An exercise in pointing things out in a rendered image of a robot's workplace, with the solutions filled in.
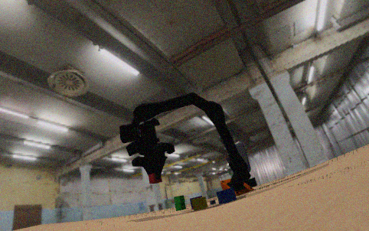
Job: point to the yellow cube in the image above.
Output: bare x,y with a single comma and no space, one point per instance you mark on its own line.
199,203

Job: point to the green block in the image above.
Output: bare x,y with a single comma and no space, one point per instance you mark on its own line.
179,199
180,206

